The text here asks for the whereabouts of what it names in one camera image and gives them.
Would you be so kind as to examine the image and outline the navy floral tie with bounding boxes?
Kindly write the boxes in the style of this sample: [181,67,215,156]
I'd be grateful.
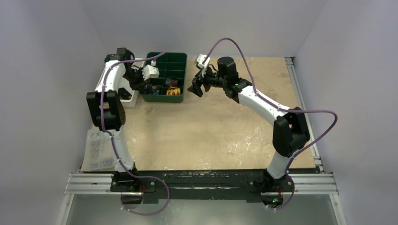
[143,84,161,95]

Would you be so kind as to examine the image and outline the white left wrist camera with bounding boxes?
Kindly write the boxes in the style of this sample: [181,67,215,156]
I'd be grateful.
[142,64,160,81]

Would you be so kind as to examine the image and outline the clear plastic storage box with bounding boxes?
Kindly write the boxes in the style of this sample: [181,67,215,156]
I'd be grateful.
[81,129,115,172]

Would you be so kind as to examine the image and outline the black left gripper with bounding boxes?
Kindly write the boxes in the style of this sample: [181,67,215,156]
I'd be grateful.
[122,67,150,91]

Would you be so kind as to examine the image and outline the green compartment tray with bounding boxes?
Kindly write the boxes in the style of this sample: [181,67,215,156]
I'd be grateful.
[139,52,188,103]

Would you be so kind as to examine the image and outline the white plastic basket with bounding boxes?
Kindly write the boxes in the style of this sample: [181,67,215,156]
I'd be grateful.
[93,56,147,108]

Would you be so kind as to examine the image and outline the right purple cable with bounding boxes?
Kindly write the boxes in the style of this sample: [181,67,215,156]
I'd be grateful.
[202,37,338,211]

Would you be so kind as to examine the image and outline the rolled dark red tie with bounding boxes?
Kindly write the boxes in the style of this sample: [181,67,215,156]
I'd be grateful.
[164,78,180,87]

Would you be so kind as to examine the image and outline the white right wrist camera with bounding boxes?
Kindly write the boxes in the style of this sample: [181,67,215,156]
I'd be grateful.
[195,54,210,77]

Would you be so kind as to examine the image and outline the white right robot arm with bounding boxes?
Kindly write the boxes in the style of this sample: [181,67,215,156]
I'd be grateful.
[188,54,310,191]

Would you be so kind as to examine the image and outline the rolled yellow tie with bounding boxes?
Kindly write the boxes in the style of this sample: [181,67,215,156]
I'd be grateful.
[166,87,181,96]

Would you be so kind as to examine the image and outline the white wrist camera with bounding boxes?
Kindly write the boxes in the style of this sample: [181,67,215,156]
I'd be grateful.
[195,54,210,77]
[142,64,160,81]

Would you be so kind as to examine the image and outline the black gold patterned tie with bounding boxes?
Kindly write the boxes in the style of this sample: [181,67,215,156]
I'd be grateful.
[118,88,132,101]

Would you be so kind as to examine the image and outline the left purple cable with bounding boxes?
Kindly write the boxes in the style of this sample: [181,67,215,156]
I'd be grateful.
[99,51,171,217]

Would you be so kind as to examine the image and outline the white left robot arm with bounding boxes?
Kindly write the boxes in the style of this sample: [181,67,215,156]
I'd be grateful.
[86,47,149,192]

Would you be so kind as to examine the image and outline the aluminium frame rail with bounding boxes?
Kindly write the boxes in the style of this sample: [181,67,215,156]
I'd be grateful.
[63,56,339,196]

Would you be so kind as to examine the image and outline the purple cable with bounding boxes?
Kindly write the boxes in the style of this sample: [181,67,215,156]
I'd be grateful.
[202,37,338,211]
[99,51,171,217]

